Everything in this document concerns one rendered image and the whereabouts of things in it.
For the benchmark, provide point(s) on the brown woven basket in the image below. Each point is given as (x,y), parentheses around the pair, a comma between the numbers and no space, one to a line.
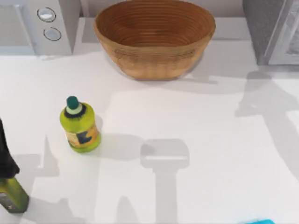
(151,46)

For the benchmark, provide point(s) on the green bottle with dark cap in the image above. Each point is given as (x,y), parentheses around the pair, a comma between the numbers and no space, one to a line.
(80,127)

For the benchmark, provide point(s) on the pale microwave oven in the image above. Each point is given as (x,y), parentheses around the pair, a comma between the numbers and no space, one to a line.
(66,28)

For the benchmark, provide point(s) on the round microwave knob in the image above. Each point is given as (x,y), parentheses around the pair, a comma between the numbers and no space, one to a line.
(52,34)
(46,14)

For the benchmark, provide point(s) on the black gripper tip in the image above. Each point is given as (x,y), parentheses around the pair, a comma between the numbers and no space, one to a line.
(5,156)

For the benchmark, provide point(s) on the light blue object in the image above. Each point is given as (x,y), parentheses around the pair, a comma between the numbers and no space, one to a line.
(257,221)

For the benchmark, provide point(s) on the olive green bottle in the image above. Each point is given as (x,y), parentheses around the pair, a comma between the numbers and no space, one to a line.
(14,194)

